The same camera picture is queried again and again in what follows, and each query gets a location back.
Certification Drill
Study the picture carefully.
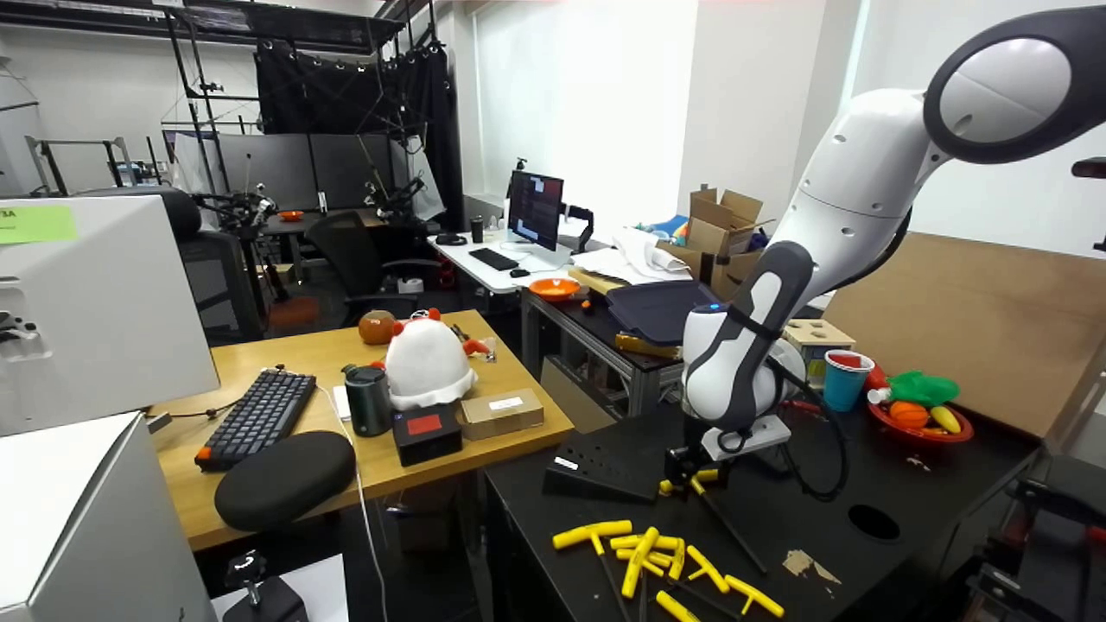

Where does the black perforated holder panel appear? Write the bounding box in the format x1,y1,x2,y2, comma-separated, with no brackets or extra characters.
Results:
538,429,695,510

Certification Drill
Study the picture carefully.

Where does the wooden desk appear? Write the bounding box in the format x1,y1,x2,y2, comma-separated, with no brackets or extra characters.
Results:
147,307,581,555

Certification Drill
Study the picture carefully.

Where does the green sticky note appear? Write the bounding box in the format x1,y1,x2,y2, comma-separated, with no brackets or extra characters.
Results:
0,206,84,249

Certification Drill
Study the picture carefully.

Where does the light wooden box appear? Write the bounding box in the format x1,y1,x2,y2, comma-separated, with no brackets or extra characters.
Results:
783,317,857,384

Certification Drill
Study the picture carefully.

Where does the black cylinder speaker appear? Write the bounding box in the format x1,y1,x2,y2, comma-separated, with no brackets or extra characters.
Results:
341,361,398,441

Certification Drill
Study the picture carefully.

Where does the black screwdriver stand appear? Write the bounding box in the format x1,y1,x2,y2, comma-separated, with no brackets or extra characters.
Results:
737,429,805,482

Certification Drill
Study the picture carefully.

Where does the tan flat box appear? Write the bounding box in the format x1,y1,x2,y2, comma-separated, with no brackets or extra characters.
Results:
455,389,545,444

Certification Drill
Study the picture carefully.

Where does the black curtain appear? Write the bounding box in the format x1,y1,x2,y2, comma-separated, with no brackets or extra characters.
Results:
251,39,465,229

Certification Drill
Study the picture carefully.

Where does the grey metal table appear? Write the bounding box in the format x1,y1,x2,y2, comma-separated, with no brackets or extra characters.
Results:
517,286,695,426

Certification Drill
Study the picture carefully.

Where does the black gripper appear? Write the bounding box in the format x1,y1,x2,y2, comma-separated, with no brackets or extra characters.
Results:
661,421,725,503

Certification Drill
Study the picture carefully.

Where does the black equipment frame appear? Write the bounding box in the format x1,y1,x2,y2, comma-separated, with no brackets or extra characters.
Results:
965,453,1106,622

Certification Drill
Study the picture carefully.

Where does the tall white box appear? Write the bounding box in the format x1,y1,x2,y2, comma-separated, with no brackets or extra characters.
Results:
0,192,221,441

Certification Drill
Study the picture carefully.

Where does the orange toy bowl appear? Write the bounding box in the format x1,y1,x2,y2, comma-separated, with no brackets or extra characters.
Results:
867,399,977,453

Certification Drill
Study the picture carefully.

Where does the black round cushion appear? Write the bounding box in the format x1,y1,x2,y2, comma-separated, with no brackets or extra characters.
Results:
212,429,359,536

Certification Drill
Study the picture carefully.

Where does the green toy vegetable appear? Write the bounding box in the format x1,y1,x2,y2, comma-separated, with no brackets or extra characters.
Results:
887,366,961,409

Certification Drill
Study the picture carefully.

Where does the small black keyboard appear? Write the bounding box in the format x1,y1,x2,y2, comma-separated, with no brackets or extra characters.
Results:
465,246,525,277

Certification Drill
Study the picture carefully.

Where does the black keyboard orange trim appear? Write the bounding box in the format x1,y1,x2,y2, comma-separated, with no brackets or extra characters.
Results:
191,366,322,473

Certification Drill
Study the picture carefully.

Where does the orange ball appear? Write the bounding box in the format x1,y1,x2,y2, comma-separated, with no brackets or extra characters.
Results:
355,307,409,351

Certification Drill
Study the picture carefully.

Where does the tan wood chip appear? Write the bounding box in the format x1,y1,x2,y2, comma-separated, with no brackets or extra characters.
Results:
780,545,843,593

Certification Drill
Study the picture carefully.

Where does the white paper stack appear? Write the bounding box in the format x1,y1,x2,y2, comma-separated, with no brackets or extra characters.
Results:
574,223,695,292

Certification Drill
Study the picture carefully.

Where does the grey partition panel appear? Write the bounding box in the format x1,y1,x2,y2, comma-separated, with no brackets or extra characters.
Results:
168,131,401,218

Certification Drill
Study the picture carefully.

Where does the orange toy fruit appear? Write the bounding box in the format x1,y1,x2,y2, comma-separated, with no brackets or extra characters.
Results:
884,399,932,437

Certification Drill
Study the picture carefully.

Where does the black knob stand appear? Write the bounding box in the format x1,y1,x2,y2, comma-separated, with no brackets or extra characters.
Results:
218,550,311,622

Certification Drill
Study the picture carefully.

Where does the large cardboard sheet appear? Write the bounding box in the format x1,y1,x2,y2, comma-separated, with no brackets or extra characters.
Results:
822,229,1106,444

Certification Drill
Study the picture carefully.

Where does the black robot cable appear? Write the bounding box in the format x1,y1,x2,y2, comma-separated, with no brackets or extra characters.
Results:
772,358,854,503

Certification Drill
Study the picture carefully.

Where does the black office chair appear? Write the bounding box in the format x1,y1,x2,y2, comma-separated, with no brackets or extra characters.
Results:
160,187,268,344
303,206,463,322

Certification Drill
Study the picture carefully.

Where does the black computer monitor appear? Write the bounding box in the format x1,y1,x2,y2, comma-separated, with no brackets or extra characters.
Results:
506,168,568,252

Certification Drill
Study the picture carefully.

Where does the black box red label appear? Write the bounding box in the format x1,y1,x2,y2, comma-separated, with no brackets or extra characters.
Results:
390,404,465,470

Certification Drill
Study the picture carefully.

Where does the yellow T-handle screwdriver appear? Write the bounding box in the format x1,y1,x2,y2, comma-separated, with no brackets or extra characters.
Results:
652,462,773,581
683,544,733,598
652,588,700,622
723,570,787,622
548,519,635,559
620,525,665,602
609,532,690,583

